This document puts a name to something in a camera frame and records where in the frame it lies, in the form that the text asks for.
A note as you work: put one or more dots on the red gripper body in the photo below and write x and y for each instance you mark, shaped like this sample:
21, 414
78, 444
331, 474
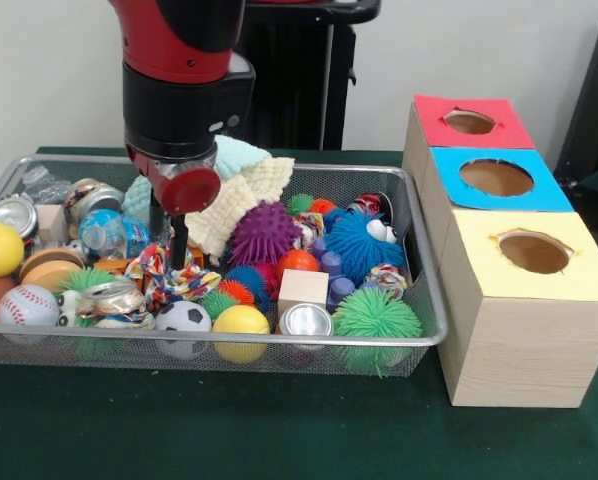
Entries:
191, 190

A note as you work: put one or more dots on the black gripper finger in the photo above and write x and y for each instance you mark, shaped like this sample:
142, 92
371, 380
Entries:
179, 245
157, 215

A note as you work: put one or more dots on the pale yellow cloth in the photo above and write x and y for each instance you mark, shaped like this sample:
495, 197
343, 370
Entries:
239, 205

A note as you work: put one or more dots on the mint green cloth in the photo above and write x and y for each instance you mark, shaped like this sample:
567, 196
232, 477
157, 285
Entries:
241, 158

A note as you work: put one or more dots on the wooden box three holes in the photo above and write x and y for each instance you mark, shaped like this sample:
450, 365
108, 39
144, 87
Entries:
524, 330

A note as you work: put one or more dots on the colourful patterned cloth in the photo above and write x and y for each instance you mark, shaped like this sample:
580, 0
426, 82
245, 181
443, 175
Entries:
164, 280

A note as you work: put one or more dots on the blue globe ball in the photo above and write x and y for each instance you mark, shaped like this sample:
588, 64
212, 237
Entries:
114, 235

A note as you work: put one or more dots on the black white soccer ball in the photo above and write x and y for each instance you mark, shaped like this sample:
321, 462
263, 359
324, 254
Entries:
182, 322

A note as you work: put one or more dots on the purple spiky toy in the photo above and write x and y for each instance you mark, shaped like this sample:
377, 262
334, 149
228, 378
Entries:
264, 232

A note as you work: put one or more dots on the pale wooden cube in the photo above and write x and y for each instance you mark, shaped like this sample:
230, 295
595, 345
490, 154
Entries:
302, 288

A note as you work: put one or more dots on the small silver can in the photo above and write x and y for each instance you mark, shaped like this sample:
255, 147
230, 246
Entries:
306, 320

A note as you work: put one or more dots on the white baseball toy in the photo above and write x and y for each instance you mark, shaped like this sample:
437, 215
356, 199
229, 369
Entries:
26, 305

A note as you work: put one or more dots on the dark blue spiky ball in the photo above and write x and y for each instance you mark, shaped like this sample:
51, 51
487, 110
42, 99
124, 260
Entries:
364, 245

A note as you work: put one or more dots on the plain green spiky ball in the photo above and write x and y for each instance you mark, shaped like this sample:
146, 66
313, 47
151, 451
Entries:
376, 318

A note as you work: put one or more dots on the black chair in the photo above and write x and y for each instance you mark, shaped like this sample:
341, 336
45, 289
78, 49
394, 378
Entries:
594, 110

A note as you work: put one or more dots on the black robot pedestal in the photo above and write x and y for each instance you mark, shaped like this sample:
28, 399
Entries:
299, 80

